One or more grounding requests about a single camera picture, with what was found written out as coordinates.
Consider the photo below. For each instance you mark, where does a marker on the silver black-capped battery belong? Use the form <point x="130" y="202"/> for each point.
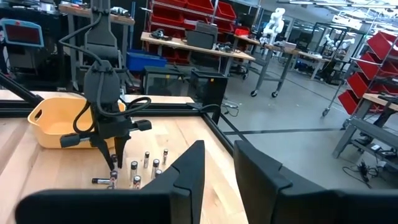
<point x="158" y="173"/>
<point x="134" y="171"/>
<point x="165" y="157"/>
<point x="113" y="179"/>
<point x="114" y="162"/>
<point x="146" y="160"/>
<point x="136" y="183"/>
<point x="101" y="181"/>
<point x="155" y="169"/>

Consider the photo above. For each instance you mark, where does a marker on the wooden workbench on wheels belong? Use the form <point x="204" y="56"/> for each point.
<point x="308" y="55"/>

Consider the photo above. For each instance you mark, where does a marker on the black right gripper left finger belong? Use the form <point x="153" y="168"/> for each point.
<point x="174" y="199"/>

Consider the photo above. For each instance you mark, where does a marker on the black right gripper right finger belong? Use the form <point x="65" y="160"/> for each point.
<point x="273" y="199"/>

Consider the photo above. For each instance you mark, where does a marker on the yellow plastic bin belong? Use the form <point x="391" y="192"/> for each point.
<point x="53" y="124"/>

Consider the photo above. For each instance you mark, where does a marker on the blue-framed screen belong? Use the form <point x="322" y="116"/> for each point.
<point x="21" y="34"/>

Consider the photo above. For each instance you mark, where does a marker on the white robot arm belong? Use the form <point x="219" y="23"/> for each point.
<point x="275" y="23"/>
<point x="342" y="42"/>

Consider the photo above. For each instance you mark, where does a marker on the red bin rack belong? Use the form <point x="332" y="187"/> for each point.
<point x="377" y="43"/>
<point x="174" y="15"/>

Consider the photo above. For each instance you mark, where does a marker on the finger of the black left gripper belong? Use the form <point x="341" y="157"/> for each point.
<point x="121" y="149"/>
<point x="103" y="151"/>

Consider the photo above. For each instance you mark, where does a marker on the grey equipment case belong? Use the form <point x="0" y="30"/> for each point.
<point x="202" y="39"/>

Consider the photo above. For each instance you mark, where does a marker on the black computer tower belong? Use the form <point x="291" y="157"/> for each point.
<point x="206" y="88"/>
<point x="164" y="82"/>

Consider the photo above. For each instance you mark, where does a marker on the grey metal bench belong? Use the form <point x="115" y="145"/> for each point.
<point x="367" y="127"/>

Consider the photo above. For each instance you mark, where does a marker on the black table frame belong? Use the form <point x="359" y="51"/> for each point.
<point x="171" y="109"/>

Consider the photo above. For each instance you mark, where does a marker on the blue plastic bin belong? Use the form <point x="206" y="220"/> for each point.
<point x="146" y="62"/>

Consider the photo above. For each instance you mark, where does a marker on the black hand tool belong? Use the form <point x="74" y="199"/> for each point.
<point x="158" y="34"/>

